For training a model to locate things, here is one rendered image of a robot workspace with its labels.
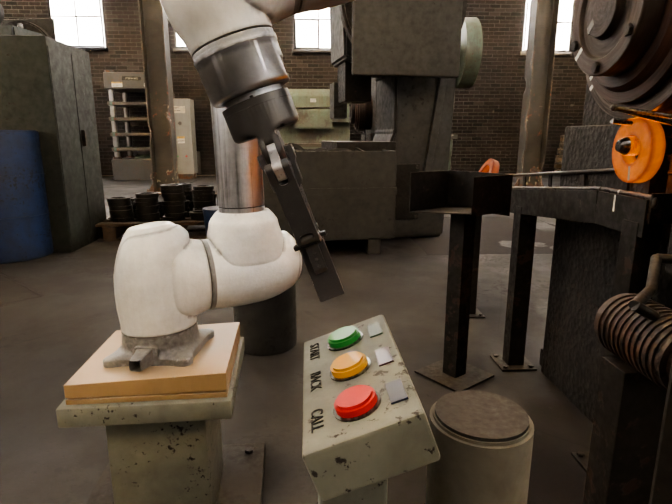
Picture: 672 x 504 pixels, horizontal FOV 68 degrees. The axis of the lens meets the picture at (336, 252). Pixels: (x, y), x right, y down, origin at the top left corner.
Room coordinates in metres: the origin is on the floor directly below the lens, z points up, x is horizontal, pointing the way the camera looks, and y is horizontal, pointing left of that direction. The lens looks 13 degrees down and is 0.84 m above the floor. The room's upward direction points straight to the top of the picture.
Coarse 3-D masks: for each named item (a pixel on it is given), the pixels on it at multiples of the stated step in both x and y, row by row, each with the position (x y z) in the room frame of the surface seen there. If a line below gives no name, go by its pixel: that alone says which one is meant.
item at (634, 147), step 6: (624, 138) 1.20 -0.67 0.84; (630, 138) 1.20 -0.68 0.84; (636, 138) 1.20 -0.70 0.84; (666, 138) 1.20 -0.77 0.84; (618, 144) 1.21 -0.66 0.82; (624, 144) 1.19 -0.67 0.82; (630, 144) 1.19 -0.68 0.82; (636, 144) 1.19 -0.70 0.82; (666, 144) 1.19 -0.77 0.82; (618, 150) 1.20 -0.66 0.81; (624, 150) 1.20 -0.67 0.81; (630, 150) 1.19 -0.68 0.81; (636, 150) 1.19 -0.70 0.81; (666, 150) 1.20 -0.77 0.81
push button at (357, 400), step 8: (344, 392) 0.43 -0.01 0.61; (352, 392) 0.42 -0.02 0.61; (360, 392) 0.42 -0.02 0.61; (368, 392) 0.41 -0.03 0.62; (336, 400) 0.42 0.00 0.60; (344, 400) 0.41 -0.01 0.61; (352, 400) 0.41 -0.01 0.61; (360, 400) 0.40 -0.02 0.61; (368, 400) 0.41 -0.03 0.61; (376, 400) 0.41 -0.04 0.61; (336, 408) 0.41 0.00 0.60; (344, 408) 0.40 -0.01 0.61; (352, 408) 0.40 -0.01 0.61; (360, 408) 0.40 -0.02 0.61; (368, 408) 0.40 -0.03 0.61; (344, 416) 0.40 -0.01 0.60; (352, 416) 0.40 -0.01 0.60
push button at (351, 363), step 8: (352, 352) 0.50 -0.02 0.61; (336, 360) 0.50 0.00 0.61; (344, 360) 0.49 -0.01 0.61; (352, 360) 0.49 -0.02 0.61; (360, 360) 0.48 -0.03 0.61; (336, 368) 0.48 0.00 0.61; (344, 368) 0.47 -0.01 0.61; (352, 368) 0.47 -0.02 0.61; (360, 368) 0.48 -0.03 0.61; (336, 376) 0.48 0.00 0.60; (344, 376) 0.47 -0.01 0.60
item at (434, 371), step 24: (432, 192) 1.80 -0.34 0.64; (456, 192) 1.82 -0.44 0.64; (480, 192) 1.54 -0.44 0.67; (504, 192) 1.62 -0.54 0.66; (456, 216) 1.65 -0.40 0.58; (456, 240) 1.65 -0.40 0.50; (456, 264) 1.65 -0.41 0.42; (456, 288) 1.64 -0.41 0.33; (456, 312) 1.64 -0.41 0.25; (456, 336) 1.63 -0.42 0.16; (456, 360) 1.63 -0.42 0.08; (456, 384) 1.58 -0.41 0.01
